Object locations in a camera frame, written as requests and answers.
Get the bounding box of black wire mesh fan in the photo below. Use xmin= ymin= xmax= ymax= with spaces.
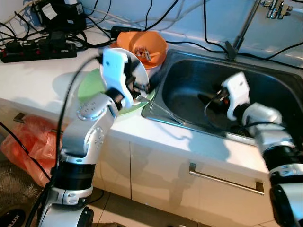
xmin=0 ymin=154 xmax=50 ymax=227

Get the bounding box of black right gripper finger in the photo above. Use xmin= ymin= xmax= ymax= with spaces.
xmin=196 ymin=93 xmax=218 ymax=111

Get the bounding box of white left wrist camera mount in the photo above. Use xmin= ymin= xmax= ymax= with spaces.
xmin=100 ymin=46 xmax=136 ymax=108

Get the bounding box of chrome faucet diverter valve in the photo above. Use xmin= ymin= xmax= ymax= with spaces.
xmin=263 ymin=0 xmax=290 ymax=19

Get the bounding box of long thin black cable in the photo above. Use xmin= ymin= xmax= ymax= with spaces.
xmin=0 ymin=121 xmax=53 ymax=184

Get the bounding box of black power strip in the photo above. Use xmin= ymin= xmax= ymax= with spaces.
xmin=0 ymin=38 xmax=77 ymax=63

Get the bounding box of small black adapter brick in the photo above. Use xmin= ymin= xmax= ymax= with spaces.
xmin=110 ymin=26 xmax=142 ymax=38

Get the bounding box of white ceramic bowl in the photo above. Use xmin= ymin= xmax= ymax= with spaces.
xmin=111 ymin=47 xmax=153 ymax=105

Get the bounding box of thick black power cable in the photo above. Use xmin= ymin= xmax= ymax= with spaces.
xmin=140 ymin=0 xmax=181 ymax=34

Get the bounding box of metal cabinet handle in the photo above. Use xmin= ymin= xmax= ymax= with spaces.
xmin=14 ymin=113 xmax=28 ymax=124

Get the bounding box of white kitchen cabinet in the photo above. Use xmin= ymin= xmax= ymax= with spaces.
xmin=0 ymin=99 xmax=285 ymax=225

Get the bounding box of long metal drawer handle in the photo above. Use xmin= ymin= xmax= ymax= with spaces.
xmin=188 ymin=162 xmax=266 ymax=196

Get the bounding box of chrome faucet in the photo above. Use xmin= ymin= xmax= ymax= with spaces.
xmin=223 ymin=0 xmax=262 ymax=60

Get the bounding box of orange plate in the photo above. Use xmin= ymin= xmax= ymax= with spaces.
xmin=110 ymin=40 xmax=164 ymax=71

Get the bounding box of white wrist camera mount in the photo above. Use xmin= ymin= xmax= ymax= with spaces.
xmin=100 ymin=46 xmax=136 ymax=108
xmin=222 ymin=72 xmax=250 ymax=122

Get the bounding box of orange bowl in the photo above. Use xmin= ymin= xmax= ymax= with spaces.
xmin=117 ymin=31 xmax=168 ymax=69

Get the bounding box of stainless steel sink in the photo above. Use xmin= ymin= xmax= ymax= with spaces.
xmin=141 ymin=47 xmax=303 ymax=147

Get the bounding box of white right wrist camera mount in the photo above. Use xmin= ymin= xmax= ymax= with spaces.
xmin=222 ymin=72 xmax=250 ymax=122

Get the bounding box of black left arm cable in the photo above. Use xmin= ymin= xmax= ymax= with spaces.
xmin=28 ymin=50 xmax=105 ymax=227

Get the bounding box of light green plate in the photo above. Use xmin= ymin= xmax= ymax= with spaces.
xmin=77 ymin=68 xmax=157 ymax=116

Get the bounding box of black power supply box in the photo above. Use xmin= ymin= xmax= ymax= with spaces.
xmin=36 ymin=0 xmax=87 ymax=33

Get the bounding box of red plastic bag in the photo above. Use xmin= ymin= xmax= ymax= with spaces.
xmin=0 ymin=115 xmax=64 ymax=187

